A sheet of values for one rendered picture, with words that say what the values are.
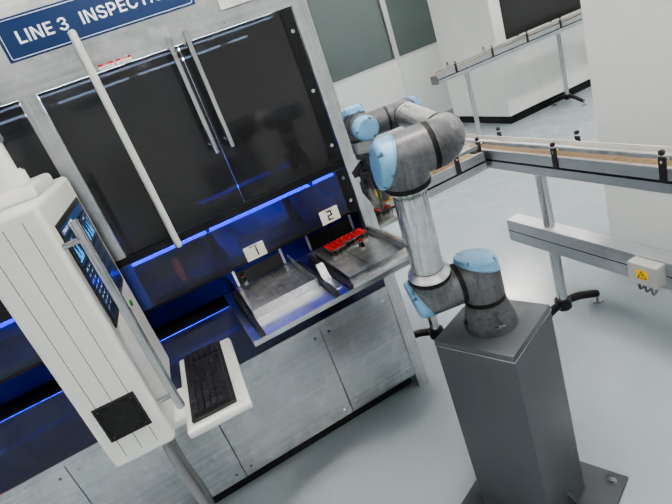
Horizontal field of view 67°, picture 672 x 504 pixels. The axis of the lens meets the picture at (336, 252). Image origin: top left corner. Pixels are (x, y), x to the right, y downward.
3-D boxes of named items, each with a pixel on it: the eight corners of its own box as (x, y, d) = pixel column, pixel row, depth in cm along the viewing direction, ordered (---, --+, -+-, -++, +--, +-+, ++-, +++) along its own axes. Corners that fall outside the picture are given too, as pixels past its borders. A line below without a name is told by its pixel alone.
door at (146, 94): (126, 255, 183) (37, 94, 160) (244, 202, 195) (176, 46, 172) (126, 256, 182) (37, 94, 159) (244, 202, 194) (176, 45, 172)
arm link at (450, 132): (481, 107, 112) (410, 86, 156) (434, 125, 111) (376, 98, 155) (490, 156, 117) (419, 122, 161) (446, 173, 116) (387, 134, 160)
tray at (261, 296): (234, 289, 209) (231, 282, 207) (290, 261, 216) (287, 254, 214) (255, 319, 179) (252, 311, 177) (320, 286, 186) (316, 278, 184)
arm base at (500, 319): (526, 311, 147) (520, 282, 144) (503, 342, 138) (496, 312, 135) (479, 304, 158) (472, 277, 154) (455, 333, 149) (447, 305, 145)
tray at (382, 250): (317, 260, 208) (314, 252, 206) (370, 233, 215) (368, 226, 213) (352, 285, 178) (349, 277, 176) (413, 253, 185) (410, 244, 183)
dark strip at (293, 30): (347, 210, 213) (279, 11, 182) (357, 206, 214) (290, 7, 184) (349, 211, 212) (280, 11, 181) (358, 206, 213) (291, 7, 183)
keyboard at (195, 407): (184, 360, 185) (181, 355, 184) (220, 343, 188) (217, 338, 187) (193, 424, 149) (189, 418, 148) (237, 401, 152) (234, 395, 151)
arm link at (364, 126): (386, 107, 148) (377, 104, 158) (351, 121, 147) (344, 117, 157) (394, 133, 151) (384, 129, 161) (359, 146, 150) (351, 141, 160)
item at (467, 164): (371, 228, 229) (361, 197, 223) (356, 222, 243) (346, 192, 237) (489, 169, 247) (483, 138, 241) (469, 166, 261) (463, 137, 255)
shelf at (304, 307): (225, 299, 208) (223, 295, 207) (369, 227, 227) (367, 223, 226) (255, 347, 166) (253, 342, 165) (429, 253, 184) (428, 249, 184)
